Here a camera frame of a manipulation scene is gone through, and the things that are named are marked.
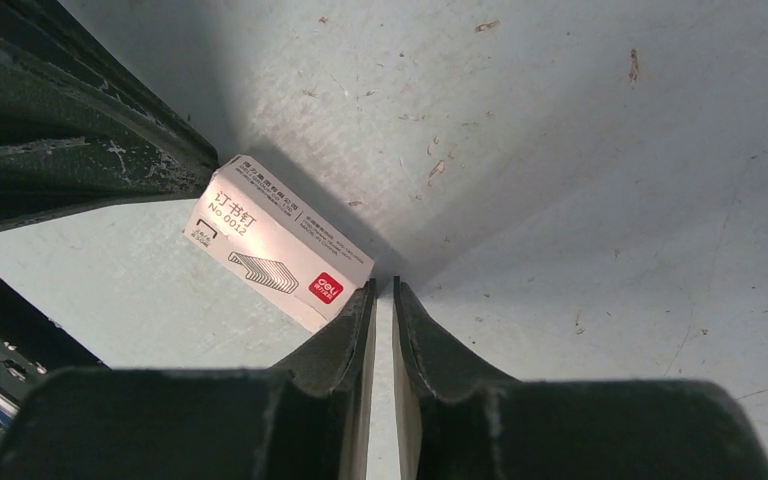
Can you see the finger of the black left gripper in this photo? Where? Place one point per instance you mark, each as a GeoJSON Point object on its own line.
{"type": "Point", "coordinates": [78, 131]}

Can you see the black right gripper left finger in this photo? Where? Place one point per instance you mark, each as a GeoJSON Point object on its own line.
{"type": "Point", "coordinates": [306, 417]}

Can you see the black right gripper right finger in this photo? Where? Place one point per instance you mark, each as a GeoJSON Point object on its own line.
{"type": "Point", "coordinates": [460, 417]}

